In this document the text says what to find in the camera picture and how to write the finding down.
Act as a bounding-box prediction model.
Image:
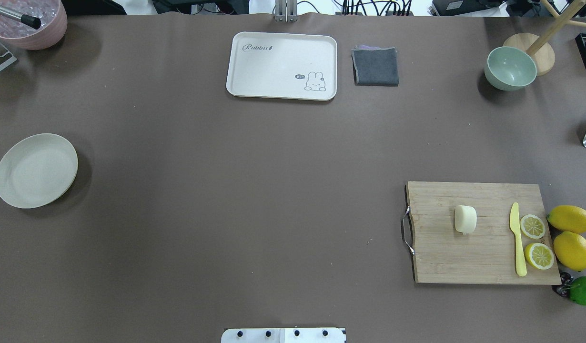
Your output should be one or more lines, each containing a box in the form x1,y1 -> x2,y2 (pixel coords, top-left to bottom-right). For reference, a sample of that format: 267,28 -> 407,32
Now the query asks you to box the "beige round plate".
0,133 -> 78,209

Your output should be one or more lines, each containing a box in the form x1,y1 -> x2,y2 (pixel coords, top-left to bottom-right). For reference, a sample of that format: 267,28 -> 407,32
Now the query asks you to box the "cream rabbit tray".
226,32 -> 337,101

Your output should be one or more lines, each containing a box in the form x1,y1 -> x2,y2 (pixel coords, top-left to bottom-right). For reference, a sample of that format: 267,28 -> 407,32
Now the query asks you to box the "white steamed bun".
455,205 -> 477,235

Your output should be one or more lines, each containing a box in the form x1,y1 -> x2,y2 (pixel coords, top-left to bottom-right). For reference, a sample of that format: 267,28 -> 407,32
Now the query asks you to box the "grey folded cloth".
352,45 -> 400,87

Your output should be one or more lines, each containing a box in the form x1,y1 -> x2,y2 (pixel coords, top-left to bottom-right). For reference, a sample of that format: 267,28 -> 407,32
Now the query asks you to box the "bamboo cutting board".
405,182 -> 560,285

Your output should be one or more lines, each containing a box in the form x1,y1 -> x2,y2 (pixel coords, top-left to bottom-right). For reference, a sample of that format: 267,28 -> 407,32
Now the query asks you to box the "mint green bowl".
484,46 -> 537,91

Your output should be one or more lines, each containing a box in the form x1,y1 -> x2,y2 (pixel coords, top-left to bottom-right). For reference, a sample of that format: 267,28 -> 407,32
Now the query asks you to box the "lemon half near board edge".
520,213 -> 547,239

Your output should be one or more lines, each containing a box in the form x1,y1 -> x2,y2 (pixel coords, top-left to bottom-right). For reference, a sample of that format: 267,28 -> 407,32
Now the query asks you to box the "yellow plastic knife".
509,202 -> 527,277

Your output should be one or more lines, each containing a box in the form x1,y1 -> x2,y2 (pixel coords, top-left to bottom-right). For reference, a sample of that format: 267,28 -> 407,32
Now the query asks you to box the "lemon half beside knife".
524,242 -> 555,271

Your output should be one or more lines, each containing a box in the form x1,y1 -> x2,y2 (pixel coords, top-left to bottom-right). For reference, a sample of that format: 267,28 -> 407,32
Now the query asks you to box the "wooden cup tree stand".
504,0 -> 586,76

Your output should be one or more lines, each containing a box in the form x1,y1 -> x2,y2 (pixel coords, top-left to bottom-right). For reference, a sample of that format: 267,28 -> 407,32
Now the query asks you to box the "whole yellow lemon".
546,205 -> 586,234
554,232 -> 586,272

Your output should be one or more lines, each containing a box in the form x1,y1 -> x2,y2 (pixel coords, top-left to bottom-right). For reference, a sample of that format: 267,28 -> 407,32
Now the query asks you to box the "pink bowl with ice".
0,0 -> 67,50

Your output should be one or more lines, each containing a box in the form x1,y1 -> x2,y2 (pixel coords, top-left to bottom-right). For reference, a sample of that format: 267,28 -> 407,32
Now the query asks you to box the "steel muddler with black tip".
0,5 -> 42,29

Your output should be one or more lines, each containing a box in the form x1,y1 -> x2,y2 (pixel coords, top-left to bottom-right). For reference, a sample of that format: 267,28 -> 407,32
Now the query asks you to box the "green lime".
569,276 -> 586,306

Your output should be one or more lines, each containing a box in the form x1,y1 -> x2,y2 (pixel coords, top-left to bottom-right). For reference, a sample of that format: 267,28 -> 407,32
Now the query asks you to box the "aluminium frame post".
274,0 -> 298,22

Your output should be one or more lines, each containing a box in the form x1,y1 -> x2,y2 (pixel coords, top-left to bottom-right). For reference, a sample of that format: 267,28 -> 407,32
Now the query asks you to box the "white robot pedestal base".
221,327 -> 347,343

